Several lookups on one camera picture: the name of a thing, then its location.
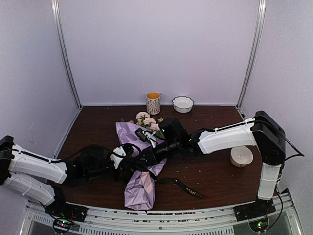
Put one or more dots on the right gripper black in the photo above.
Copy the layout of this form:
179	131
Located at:
151	157

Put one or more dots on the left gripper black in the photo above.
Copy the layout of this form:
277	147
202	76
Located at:
125	162

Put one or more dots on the pink carnation stem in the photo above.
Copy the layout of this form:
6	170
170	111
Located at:
151	124

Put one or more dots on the black printed ribbon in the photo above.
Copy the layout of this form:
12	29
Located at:
141	185

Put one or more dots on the pale pink rose stem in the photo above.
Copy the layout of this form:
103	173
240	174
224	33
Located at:
140	117

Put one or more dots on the purple wrapping paper sheet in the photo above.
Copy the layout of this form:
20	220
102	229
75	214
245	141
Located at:
126	134

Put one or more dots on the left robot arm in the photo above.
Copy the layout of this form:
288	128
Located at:
19	169

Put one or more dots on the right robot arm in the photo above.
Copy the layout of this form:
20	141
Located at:
261	131

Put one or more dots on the white scalloped bowl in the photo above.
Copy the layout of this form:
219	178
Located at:
182	104

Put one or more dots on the patterned cup with orange inside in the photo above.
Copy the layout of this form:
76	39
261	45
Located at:
153	104

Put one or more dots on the plain white bowl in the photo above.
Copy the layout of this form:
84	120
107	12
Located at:
241	156

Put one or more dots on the left green circuit board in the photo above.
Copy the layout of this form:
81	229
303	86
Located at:
61	225

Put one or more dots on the green circuit board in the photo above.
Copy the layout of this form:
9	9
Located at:
259	225
61	225

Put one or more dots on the right green circuit board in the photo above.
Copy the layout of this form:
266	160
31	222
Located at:
259	225

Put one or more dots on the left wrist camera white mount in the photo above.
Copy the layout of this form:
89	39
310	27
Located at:
120	153

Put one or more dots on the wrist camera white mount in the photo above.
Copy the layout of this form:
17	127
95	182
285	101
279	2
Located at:
120	153
148	137

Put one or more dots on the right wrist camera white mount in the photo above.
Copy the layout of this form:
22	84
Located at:
148	137

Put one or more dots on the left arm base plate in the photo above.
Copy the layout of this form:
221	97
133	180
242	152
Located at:
68	211

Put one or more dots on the front aluminium rail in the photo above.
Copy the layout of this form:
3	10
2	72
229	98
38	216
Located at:
211	221

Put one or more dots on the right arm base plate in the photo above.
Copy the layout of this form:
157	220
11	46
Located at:
253	210

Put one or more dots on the right aluminium frame post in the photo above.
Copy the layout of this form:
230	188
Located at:
260	19

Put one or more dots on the aluminium frame post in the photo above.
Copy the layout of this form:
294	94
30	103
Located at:
260	19
65	58

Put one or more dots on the left aluminium frame post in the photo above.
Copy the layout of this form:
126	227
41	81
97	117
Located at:
65	58

